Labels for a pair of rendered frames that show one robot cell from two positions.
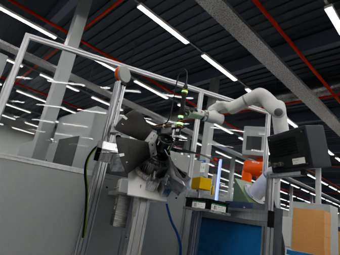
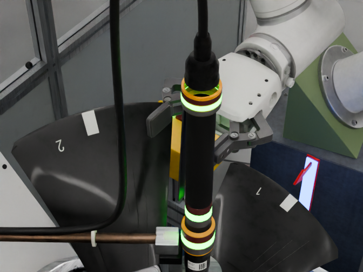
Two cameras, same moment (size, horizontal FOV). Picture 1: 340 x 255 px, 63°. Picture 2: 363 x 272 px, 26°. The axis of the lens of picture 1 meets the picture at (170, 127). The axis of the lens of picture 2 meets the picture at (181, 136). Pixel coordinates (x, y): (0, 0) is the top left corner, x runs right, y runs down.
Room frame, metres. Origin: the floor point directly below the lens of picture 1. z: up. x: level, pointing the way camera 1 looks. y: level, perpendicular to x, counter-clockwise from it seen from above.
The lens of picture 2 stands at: (1.36, 0.32, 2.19)
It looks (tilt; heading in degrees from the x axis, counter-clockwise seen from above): 47 degrees down; 323
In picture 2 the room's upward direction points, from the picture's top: straight up
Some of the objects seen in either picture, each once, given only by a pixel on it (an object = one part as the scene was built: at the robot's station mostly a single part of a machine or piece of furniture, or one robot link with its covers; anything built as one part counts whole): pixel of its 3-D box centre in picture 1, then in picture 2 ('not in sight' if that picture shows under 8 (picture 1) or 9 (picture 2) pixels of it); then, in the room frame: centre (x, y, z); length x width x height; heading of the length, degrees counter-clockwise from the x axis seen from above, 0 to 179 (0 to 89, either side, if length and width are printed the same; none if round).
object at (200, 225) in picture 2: not in sight; (198, 215); (1.83, -0.06, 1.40); 0.03 x 0.03 x 0.01
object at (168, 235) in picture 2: not in sight; (170, 239); (1.85, -0.03, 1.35); 0.02 x 0.02 x 0.02; 52
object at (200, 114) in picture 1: (197, 113); (234, 92); (1.91, -0.18, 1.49); 0.11 x 0.10 x 0.07; 104
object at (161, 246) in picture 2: (176, 131); (189, 258); (1.84, -0.05, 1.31); 0.09 x 0.07 x 0.10; 52
